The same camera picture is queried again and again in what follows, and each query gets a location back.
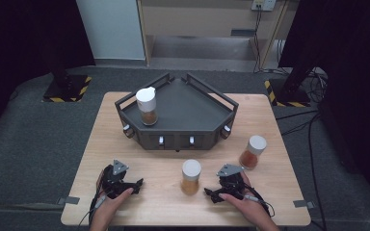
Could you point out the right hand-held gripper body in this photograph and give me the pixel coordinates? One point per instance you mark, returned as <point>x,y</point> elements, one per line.
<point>232,184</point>

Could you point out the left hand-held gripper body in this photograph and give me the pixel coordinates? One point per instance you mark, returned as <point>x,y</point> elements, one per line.
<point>114,183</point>

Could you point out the yellow-orange spice jar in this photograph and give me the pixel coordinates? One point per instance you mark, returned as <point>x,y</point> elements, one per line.
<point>191,174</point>

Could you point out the red-brown spice jar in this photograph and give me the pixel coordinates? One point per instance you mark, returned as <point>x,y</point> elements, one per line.
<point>252,154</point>

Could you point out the spice jar with spout lid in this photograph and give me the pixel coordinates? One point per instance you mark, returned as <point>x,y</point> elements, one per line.
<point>146,99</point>

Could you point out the dark grey corner rack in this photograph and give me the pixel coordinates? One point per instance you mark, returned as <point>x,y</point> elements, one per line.
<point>186,109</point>

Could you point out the person's left hand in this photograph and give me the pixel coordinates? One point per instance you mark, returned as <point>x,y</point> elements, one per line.
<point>106,208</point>

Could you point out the person's right hand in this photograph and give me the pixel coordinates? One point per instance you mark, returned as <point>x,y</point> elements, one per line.
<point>252,208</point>

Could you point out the grey tape strip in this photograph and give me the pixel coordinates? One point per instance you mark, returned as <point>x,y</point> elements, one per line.
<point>303,204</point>
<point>68,200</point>

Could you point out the hazard-striped stand base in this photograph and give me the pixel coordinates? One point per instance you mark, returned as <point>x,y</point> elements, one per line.
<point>67,91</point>
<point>290,96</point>

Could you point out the white panel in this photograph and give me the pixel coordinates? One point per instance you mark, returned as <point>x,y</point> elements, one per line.
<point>112,29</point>

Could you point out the light wooden cabinet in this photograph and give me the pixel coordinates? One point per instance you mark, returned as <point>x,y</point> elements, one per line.
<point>199,19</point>

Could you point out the dark curtain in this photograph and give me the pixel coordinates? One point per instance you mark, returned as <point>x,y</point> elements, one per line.
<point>19,38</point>
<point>353,64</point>

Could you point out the white wall socket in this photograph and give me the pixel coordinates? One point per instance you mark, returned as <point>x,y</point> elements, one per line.
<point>265,4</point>

